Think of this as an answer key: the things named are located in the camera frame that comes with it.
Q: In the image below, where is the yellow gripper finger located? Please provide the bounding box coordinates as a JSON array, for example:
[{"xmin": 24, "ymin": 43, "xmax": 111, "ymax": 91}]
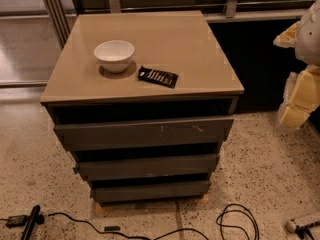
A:
[
  {"xmin": 273, "ymin": 21, "xmax": 299, "ymax": 48},
  {"xmin": 278, "ymin": 65, "xmax": 320, "ymax": 129}
]

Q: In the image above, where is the grey drawer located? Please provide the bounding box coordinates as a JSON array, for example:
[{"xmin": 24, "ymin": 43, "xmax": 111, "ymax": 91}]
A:
[
  {"xmin": 54, "ymin": 117, "xmax": 233, "ymax": 151},
  {"xmin": 77, "ymin": 154, "xmax": 219, "ymax": 181},
  {"xmin": 91, "ymin": 180, "xmax": 211, "ymax": 203}
]

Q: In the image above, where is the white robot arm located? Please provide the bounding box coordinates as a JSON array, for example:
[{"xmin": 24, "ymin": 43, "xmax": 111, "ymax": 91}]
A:
[{"xmin": 273, "ymin": 0, "xmax": 320, "ymax": 130}]

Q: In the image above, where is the grey top drawer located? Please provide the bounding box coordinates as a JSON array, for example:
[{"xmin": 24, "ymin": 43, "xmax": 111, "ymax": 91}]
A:
[{"xmin": 54, "ymin": 117, "xmax": 233, "ymax": 151}]

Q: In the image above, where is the grey three-drawer cabinet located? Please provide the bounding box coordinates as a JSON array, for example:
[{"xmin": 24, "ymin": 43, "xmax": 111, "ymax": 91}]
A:
[{"xmin": 41, "ymin": 11, "xmax": 244, "ymax": 190}]

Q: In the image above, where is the grey bottom drawer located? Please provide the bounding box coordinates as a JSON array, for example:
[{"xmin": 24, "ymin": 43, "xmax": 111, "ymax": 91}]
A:
[{"xmin": 91, "ymin": 180, "xmax": 211, "ymax": 203}]

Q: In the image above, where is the black snack packet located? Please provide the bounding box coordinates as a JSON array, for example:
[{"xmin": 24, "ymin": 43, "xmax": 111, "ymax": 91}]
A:
[{"xmin": 138, "ymin": 66, "xmax": 178, "ymax": 88}]

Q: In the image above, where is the white power strip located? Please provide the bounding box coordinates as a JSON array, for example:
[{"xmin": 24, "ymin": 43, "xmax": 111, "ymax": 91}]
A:
[{"xmin": 286, "ymin": 212, "xmax": 320, "ymax": 233}]

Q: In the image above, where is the white ceramic bowl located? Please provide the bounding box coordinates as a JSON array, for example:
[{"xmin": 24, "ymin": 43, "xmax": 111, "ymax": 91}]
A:
[{"xmin": 94, "ymin": 40, "xmax": 135, "ymax": 73}]

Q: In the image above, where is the small black floor block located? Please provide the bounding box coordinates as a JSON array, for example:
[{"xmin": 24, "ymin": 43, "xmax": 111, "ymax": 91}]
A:
[{"xmin": 104, "ymin": 226, "xmax": 121, "ymax": 232}]

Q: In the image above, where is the blue tape piece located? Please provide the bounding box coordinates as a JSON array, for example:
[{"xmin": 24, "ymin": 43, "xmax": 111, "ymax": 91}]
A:
[{"xmin": 73, "ymin": 167, "xmax": 79, "ymax": 174}]

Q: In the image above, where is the black bar device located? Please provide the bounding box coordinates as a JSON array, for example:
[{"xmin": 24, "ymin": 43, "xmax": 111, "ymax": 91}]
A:
[{"xmin": 20, "ymin": 205, "xmax": 45, "ymax": 240}]

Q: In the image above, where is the black power adapter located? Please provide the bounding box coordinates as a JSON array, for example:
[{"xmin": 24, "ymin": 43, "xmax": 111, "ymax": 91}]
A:
[{"xmin": 6, "ymin": 215, "xmax": 28, "ymax": 228}]

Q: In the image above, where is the metal railing frame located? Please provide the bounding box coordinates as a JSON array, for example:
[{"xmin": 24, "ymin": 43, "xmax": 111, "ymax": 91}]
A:
[{"xmin": 36, "ymin": 0, "xmax": 320, "ymax": 48}]

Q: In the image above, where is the coiled black cable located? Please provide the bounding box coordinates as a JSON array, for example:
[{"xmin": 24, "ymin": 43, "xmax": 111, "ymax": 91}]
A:
[{"xmin": 215, "ymin": 203, "xmax": 260, "ymax": 240}]

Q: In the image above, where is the black floor cable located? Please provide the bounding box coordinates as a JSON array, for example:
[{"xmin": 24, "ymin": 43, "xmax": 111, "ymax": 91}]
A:
[{"xmin": 47, "ymin": 211, "xmax": 210, "ymax": 240}]

